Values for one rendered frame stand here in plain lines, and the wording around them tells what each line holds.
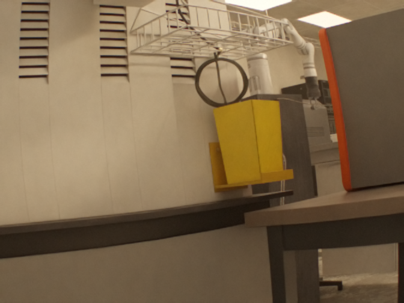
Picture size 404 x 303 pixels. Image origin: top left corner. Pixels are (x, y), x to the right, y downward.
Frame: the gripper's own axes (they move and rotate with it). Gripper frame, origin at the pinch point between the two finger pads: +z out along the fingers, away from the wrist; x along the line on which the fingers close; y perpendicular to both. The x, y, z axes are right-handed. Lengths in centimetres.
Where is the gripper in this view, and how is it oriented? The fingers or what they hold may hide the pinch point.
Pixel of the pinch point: (314, 109)
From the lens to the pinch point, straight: 300.0
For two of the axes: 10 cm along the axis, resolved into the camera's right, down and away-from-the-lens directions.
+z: 1.2, 9.9, -0.1
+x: 9.8, -1.2, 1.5
